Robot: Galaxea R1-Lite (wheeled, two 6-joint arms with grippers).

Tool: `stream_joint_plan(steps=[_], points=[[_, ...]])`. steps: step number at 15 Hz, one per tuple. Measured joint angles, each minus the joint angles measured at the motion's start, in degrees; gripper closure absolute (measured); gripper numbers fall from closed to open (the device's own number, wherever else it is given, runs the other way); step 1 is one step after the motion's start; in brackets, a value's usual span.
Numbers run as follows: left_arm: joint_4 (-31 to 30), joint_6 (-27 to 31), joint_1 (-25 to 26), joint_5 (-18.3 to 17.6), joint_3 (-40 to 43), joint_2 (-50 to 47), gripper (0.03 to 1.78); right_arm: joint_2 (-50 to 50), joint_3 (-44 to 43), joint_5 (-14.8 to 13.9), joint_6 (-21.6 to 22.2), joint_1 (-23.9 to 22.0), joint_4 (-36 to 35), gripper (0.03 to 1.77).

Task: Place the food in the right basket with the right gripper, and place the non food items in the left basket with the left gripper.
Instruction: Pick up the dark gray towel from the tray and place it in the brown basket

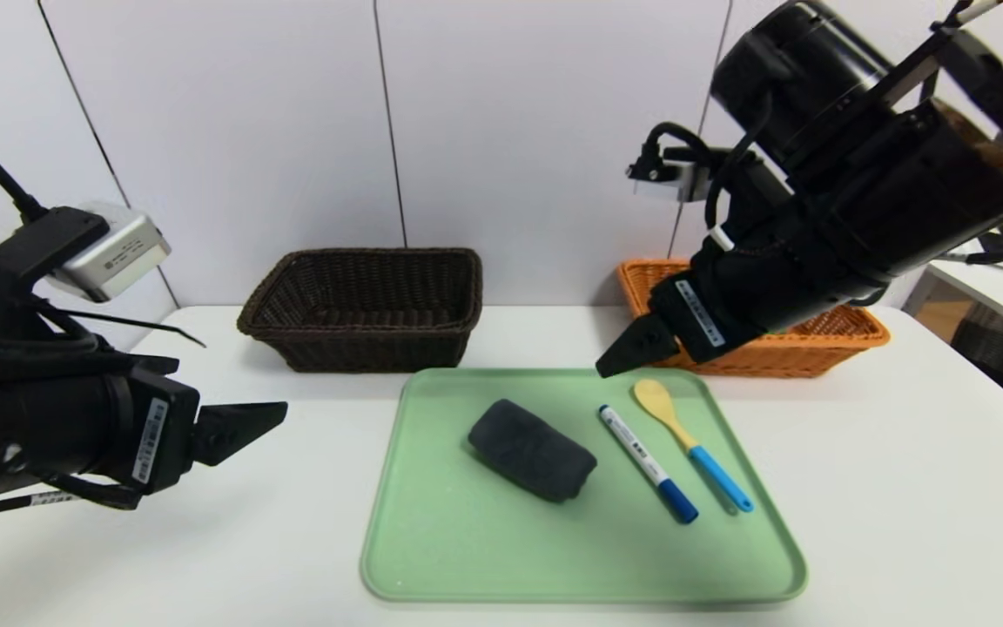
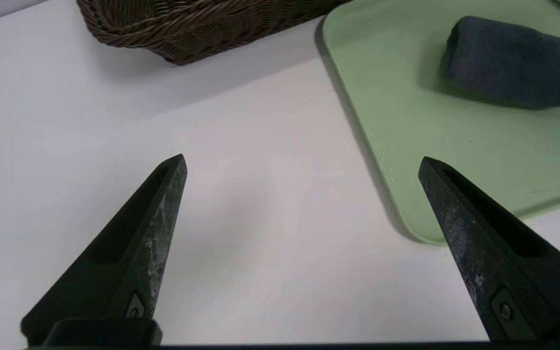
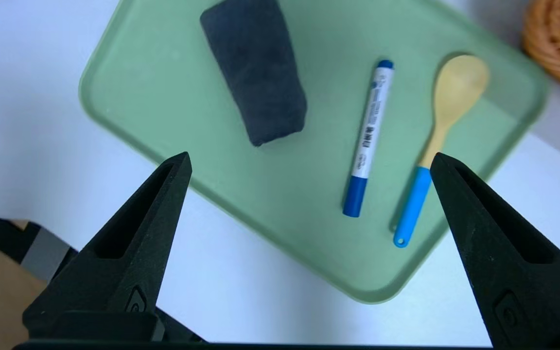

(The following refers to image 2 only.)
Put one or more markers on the grey towel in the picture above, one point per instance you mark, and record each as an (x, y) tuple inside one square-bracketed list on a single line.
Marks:
[(513, 63)]

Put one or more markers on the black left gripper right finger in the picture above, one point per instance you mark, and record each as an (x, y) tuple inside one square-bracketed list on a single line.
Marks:
[(498, 257)]

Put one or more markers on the light green plastic tray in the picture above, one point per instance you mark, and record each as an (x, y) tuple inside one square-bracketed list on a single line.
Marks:
[(455, 155)]

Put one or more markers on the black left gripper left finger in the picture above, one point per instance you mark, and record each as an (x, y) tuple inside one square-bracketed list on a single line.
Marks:
[(124, 262)]

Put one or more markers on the dark brown wicker basket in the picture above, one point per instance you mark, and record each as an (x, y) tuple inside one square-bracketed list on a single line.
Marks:
[(202, 29)]

